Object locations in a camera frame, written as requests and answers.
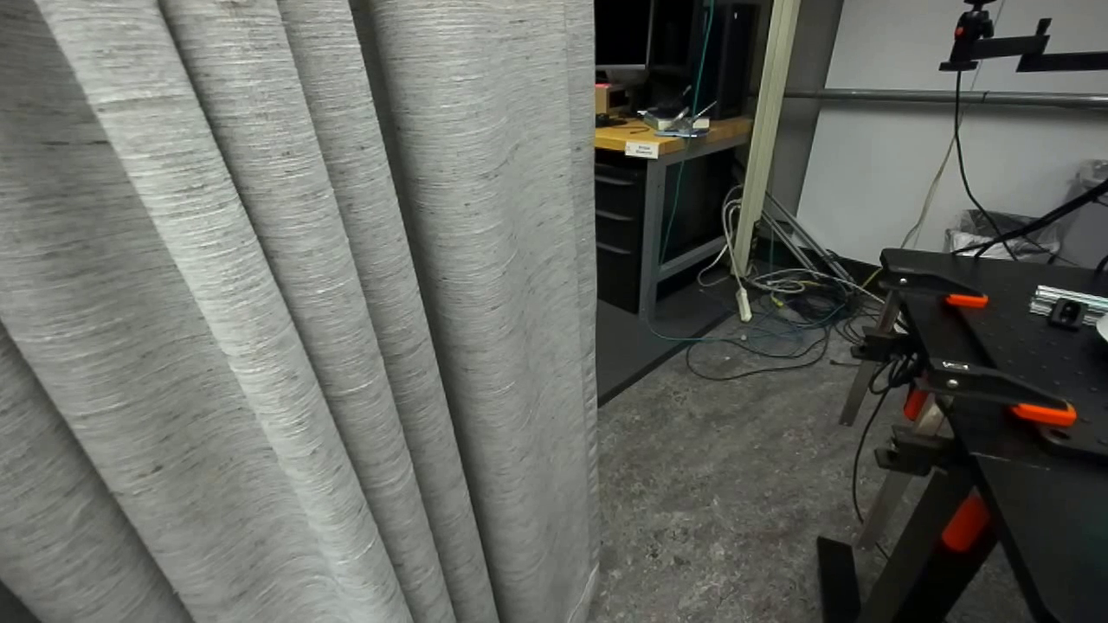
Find small orange handled clamp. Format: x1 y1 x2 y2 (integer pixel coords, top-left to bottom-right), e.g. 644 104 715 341
880 265 992 316

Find green cable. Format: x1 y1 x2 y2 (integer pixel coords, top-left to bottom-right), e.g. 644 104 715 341
687 0 720 118

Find black hanging camera cable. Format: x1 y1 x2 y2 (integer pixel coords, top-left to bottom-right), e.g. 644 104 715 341
950 65 1024 252

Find large orange handled clamp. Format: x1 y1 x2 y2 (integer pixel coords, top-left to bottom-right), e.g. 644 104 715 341
917 356 1085 434

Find grey wall rail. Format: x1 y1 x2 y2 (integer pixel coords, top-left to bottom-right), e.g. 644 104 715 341
793 86 1108 112

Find black drawer cabinet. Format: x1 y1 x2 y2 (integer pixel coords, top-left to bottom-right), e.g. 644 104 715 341
591 148 650 318

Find black diagonal rod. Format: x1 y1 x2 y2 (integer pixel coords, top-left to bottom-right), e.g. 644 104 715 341
973 172 1108 262

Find black work table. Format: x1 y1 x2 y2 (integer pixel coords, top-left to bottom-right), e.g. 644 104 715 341
813 245 1108 623

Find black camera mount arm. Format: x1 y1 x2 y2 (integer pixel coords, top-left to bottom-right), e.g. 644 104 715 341
936 0 1108 76

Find light grey fabric curtain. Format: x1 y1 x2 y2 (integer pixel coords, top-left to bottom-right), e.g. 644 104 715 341
0 0 607 623

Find tools on workbench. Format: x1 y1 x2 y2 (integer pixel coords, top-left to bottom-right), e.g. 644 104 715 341
631 99 720 137

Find cream vertical post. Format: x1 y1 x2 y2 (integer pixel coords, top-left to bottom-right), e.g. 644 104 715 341
728 0 807 327

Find workbench with wooden top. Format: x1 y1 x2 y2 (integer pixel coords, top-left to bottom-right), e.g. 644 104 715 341
591 111 758 325

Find tangle of floor cables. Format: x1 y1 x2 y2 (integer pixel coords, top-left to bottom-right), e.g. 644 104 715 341
682 187 892 385

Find yellow hanging cable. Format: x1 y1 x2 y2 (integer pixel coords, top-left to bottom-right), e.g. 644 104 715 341
897 134 964 252

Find grey box by wall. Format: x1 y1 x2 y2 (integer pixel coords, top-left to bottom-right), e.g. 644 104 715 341
940 209 1062 262

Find white device on table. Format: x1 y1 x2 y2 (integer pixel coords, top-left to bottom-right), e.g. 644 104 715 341
1028 280 1108 337

